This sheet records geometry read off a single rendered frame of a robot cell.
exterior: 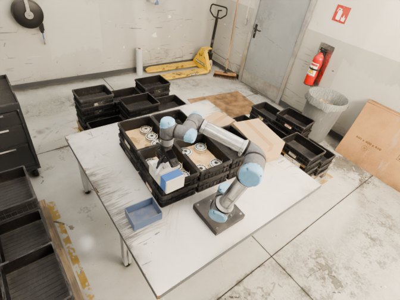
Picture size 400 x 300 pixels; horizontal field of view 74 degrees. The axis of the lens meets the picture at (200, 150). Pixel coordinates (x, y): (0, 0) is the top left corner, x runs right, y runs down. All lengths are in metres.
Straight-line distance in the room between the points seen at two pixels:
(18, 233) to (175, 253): 1.20
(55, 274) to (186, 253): 0.81
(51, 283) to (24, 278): 0.17
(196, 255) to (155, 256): 0.25
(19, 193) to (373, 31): 4.24
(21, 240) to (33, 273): 0.37
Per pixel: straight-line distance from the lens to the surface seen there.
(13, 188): 2.55
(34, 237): 2.32
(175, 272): 1.68
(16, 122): 2.88
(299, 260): 2.81
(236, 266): 2.56
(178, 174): 1.52
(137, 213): 1.88
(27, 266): 2.08
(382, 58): 4.25
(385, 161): 4.24
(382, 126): 4.19
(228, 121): 2.56
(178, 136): 1.34
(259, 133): 2.44
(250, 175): 1.33
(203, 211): 1.86
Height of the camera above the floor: 2.21
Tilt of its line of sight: 39 degrees down
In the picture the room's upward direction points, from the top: 10 degrees clockwise
